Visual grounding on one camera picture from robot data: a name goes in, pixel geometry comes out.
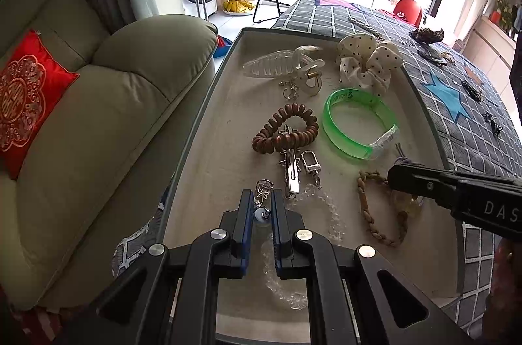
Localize black oval hair clip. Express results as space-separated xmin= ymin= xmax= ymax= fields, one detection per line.
xmin=416 ymin=45 xmax=449 ymax=67

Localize potted plant red pot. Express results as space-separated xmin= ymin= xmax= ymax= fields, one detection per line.
xmin=488 ymin=0 xmax=515 ymax=32

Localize silver star hair clip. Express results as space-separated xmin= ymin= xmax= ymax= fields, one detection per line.
xmin=277 ymin=123 xmax=305 ymax=195

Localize person's right hand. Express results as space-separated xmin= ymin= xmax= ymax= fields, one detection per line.
xmin=484 ymin=235 xmax=522 ymax=345

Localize clear bead bracelet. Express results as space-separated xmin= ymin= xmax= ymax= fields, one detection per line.
xmin=261 ymin=182 xmax=348 ymax=311

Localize red embroidered cushion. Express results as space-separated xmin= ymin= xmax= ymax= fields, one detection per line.
xmin=0 ymin=29 xmax=81 ymax=181

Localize beige sofa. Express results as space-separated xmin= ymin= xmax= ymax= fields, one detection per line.
xmin=0 ymin=0 xmax=219 ymax=313

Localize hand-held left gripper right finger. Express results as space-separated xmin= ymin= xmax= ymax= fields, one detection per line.
xmin=271 ymin=189 xmax=474 ymax=345

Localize grey rimmed beige tray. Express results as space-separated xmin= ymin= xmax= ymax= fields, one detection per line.
xmin=157 ymin=27 xmax=468 ymax=345

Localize clear plastic hair claw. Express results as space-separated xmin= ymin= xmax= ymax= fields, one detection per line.
xmin=242 ymin=45 xmax=326 ymax=98

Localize green translucent bangle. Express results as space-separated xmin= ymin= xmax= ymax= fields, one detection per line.
xmin=323 ymin=88 xmax=399 ymax=163

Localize braided brown bracelet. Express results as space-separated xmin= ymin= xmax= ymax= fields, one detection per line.
xmin=357 ymin=170 xmax=410 ymax=248

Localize pearl hair clip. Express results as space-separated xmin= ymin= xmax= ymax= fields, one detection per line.
xmin=348 ymin=16 xmax=386 ymax=42

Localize pale amber bracelet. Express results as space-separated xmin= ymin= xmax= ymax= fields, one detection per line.
xmin=389 ymin=191 xmax=422 ymax=220

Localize purple cord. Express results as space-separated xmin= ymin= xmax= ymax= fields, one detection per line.
xmin=391 ymin=141 xmax=413 ymax=168

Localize black bow hair clip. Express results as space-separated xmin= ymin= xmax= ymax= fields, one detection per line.
xmin=481 ymin=112 xmax=503 ymax=138

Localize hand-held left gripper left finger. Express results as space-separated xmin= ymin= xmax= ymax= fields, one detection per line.
xmin=57 ymin=189 xmax=254 ymax=345

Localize black beaded hair clip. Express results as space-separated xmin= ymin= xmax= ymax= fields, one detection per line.
xmin=461 ymin=79 xmax=484 ymax=103

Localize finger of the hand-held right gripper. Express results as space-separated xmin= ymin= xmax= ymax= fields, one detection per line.
xmin=387 ymin=161 xmax=459 ymax=211

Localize yellow-filled wire basket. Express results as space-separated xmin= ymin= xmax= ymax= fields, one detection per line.
xmin=222 ymin=0 xmax=258 ymax=16

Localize dark patterned scrunchie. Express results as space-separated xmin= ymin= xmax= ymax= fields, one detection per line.
xmin=409 ymin=27 xmax=445 ymax=44

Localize silver clasp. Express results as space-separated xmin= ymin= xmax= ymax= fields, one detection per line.
xmin=301 ymin=150 xmax=323 ymax=187

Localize brown spiral hair tie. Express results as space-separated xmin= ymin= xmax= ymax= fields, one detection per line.
xmin=252 ymin=103 xmax=320 ymax=155

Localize red plastic chair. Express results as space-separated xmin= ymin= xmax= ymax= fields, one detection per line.
xmin=393 ymin=0 xmax=423 ymax=26

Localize white low cabinet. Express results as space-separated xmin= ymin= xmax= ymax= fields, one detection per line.
xmin=460 ymin=14 xmax=522 ymax=103

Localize white polka dot scrunchie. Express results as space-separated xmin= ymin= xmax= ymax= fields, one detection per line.
xmin=336 ymin=34 xmax=404 ymax=98

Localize grey plaid star blanket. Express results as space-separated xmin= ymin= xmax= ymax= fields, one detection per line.
xmin=112 ymin=0 xmax=522 ymax=331

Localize small silver earrings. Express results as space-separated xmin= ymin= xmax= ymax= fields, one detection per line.
xmin=278 ymin=78 xmax=301 ymax=101

